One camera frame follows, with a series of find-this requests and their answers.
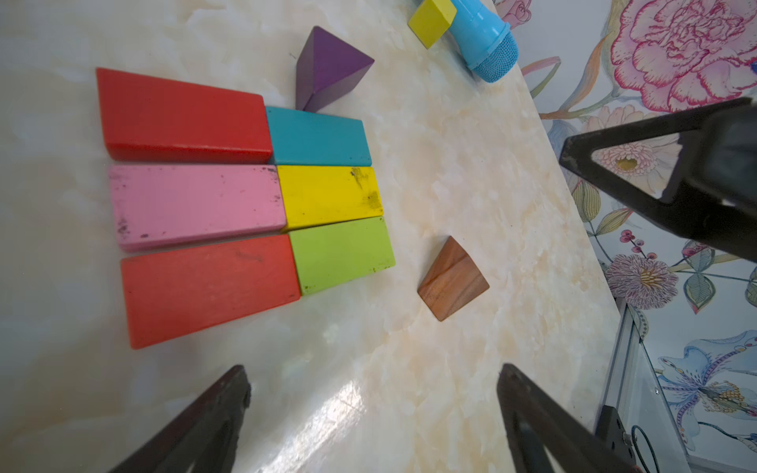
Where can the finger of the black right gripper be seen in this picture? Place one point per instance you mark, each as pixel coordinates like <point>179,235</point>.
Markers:
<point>711,195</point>

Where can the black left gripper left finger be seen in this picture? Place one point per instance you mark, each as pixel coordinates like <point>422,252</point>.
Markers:
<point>204,437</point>

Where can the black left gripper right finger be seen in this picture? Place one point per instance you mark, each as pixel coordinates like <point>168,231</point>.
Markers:
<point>539,430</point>

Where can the red rectangular block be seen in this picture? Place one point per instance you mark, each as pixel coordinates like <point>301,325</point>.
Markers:
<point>150,119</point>
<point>171,294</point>

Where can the green rectangular block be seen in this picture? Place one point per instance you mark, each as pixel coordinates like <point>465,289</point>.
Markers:
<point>328,256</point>

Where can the pink rectangular block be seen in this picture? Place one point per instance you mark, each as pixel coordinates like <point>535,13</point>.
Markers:
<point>162,205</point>

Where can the yellow rectangular block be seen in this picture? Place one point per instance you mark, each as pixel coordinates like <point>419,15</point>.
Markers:
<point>316,196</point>

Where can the teal small block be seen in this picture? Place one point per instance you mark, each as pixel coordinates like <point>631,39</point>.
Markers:
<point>308,139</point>

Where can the purple triangle block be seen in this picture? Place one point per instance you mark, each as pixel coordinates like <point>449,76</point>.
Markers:
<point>327,70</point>

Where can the brown small block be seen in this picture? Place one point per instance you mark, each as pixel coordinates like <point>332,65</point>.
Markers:
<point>452,282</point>

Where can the blue toy microphone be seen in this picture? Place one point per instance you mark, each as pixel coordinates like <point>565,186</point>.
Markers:
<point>485,41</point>

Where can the small yellow cube block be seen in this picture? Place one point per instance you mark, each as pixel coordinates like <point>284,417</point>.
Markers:
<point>431,20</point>

